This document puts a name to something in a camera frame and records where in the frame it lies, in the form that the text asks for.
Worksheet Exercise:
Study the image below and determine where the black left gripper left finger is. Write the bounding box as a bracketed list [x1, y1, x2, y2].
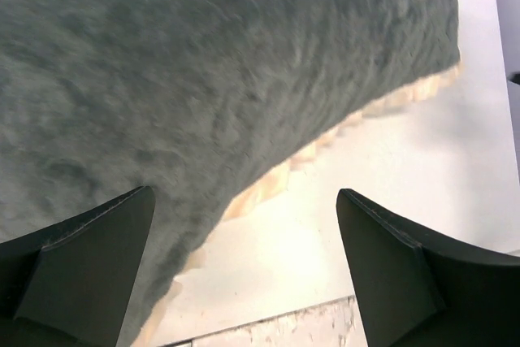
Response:
[1, 187, 155, 346]

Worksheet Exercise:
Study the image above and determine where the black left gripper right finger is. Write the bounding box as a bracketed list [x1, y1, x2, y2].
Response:
[336, 189, 519, 347]

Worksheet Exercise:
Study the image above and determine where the white pillowcase with cream ruffle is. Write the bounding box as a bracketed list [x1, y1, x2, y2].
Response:
[1, 0, 460, 346]

